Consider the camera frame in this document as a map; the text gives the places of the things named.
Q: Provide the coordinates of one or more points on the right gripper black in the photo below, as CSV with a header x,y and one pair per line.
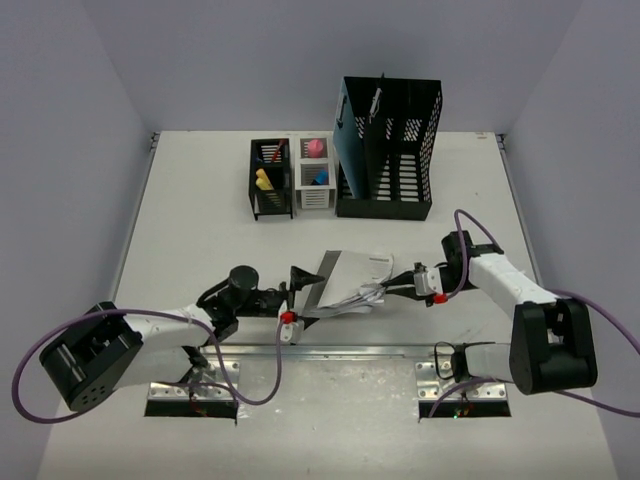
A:
x,y
405,278

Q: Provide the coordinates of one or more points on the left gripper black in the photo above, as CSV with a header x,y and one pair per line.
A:
x,y
288,296

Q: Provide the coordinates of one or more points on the spiral notebook grey white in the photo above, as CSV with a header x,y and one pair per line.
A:
x,y
353,284

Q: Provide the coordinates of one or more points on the yellow highlighter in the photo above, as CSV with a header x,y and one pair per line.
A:
x,y
264,185

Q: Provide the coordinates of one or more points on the blue cap black highlighter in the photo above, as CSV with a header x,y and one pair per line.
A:
x,y
321,178

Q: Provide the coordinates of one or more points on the pink glue bottle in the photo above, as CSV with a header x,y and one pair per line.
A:
x,y
316,148

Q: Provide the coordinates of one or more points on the blue clipboard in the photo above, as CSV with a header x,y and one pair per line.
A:
x,y
348,145

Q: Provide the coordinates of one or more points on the red pen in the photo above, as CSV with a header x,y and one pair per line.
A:
x,y
278,153

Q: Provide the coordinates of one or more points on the orange highlighter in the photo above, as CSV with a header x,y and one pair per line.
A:
x,y
260,173

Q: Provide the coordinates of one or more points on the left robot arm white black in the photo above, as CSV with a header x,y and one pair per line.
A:
x,y
87,362

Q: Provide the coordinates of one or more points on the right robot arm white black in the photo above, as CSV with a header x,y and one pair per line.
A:
x,y
551,345

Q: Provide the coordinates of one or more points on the black pen holder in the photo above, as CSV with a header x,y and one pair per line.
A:
x,y
278,202

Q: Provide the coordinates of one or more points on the white pen holder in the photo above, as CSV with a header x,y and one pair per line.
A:
x,y
314,172

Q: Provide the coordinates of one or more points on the black magazine file rack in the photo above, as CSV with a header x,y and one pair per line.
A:
x,y
412,108

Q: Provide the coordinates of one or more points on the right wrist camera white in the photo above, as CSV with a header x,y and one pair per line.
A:
x,y
428,284

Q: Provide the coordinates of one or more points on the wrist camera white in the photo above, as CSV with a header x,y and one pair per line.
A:
x,y
291,325
428,284

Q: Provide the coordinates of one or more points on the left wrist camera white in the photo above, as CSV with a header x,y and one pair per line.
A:
x,y
291,325

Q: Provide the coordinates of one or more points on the aluminium rail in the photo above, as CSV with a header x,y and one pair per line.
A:
x,y
331,352

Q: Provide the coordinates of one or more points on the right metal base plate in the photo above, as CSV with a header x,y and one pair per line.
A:
x,y
431,387

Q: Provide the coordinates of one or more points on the metal base plate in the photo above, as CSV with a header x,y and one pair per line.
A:
x,y
199,384
431,387

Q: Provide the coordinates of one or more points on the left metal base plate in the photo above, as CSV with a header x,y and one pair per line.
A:
x,y
199,384

